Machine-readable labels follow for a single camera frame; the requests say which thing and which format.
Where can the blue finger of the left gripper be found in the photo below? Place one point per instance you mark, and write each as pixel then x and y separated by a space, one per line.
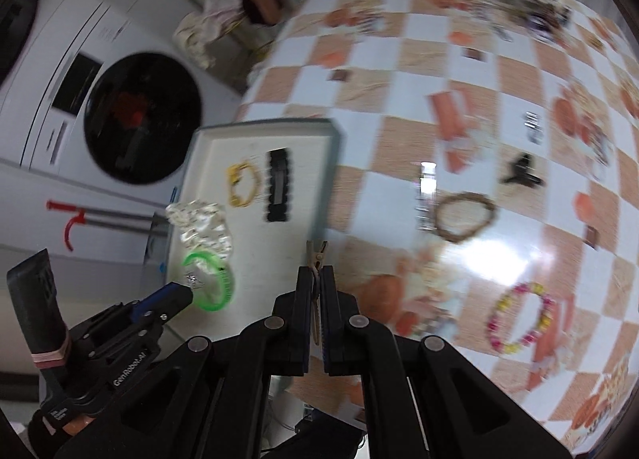
pixel 164 303

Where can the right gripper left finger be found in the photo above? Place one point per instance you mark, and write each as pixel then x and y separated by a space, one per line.
pixel 292 341

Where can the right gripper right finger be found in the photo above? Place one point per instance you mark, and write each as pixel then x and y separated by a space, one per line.
pixel 338 337

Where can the small black claw clip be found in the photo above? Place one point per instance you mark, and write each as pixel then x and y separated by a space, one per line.
pixel 520 173

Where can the grey white jewelry box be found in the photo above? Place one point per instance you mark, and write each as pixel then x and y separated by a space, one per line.
pixel 228 165

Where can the cream polka dot scrunchie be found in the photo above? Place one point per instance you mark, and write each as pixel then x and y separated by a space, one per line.
pixel 199 227

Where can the black scalloped snap hair clip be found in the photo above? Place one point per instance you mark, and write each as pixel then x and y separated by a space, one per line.
pixel 278 186

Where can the clear rectangular hair clip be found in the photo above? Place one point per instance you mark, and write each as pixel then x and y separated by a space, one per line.
pixel 427 195

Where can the checkered printed tablecloth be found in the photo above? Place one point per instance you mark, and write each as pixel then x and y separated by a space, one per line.
pixel 537 287

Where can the white washing machine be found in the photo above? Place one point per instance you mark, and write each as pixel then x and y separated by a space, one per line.
pixel 98 99

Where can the cream cloth bag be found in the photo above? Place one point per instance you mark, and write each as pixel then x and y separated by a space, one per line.
pixel 204 30

